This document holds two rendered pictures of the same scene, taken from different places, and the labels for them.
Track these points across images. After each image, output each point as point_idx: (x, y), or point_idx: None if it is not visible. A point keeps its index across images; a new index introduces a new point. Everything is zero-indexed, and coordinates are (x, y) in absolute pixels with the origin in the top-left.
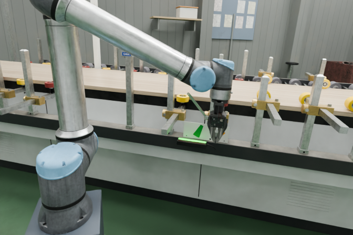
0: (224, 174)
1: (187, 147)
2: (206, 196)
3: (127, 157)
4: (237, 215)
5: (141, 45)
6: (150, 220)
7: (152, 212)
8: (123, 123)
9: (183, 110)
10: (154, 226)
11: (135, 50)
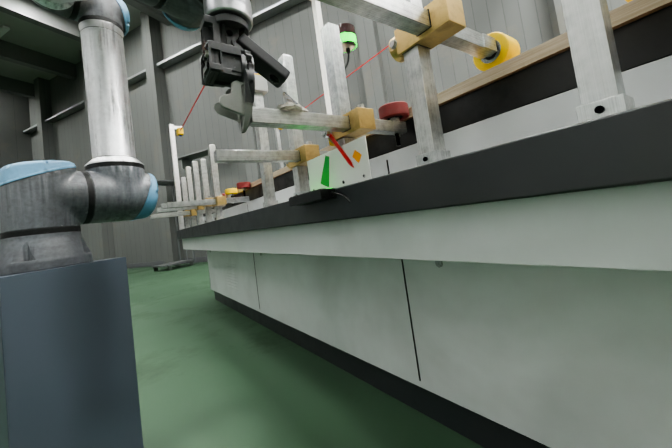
0: (458, 311)
1: (315, 213)
2: (435, 382)
3: (311, 282)
4: None
5: None
6: (314, 409)
7: (329, 398)
8: None
9: (307, 143)
10: (308, 423)
11: None
